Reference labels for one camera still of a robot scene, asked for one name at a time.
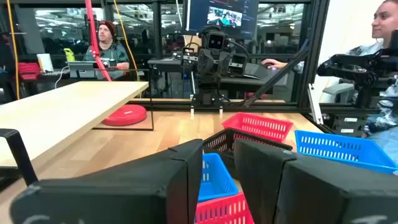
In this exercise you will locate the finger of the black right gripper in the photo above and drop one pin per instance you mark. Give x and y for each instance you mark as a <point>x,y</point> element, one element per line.
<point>223,62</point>
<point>206,62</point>

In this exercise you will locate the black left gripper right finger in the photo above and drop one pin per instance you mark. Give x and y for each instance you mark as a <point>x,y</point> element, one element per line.
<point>311,193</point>

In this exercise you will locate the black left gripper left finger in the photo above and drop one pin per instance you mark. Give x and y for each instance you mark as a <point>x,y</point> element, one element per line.
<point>124,193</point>

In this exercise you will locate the blue slotted plastic basket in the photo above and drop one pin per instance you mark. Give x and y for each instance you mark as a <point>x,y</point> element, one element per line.
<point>216,177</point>
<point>342,149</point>

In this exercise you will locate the red slotted plastic basket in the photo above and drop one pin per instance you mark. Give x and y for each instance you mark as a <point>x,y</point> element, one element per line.
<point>258,126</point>
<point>222,211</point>

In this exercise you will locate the black slotted plastic basket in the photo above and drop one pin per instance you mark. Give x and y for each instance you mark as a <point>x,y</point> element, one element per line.
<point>222,143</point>

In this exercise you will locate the dark grey desk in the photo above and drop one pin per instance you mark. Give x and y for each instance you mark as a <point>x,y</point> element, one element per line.
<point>242,81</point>

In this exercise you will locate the computer monitor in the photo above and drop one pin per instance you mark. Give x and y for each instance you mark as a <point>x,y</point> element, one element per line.
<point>220,15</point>

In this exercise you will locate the black control box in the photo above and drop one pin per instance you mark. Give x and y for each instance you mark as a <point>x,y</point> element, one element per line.
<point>345,124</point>

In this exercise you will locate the seated person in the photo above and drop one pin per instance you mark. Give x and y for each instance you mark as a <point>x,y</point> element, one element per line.
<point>109,46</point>
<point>384,21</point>

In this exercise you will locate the black chair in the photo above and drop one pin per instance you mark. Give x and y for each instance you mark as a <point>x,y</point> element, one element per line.
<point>357,67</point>

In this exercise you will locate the yellow-green bottle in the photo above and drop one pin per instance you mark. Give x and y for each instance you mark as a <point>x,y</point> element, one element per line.
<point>69,55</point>

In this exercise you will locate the white box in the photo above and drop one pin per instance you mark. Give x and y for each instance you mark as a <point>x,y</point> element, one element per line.
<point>45,62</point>

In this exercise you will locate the red toolbox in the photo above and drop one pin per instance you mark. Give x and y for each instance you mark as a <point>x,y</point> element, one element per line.
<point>28,71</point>

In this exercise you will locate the black aluminium rig frame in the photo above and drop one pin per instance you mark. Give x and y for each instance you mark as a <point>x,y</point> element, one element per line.
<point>314,46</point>

